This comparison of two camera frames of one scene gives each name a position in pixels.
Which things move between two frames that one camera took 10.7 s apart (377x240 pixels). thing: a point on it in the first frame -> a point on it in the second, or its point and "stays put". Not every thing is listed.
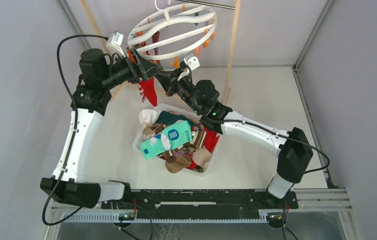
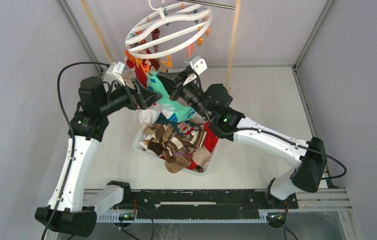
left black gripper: x=142 y=69 -> x=140 y=97
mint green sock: x=172 y=135 -> x=174 y=110
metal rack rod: x=219 y=5 stays put
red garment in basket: x=210 y=140 stays put
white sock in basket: x=148 y=116 stays put
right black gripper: x=178 y=76 stays put
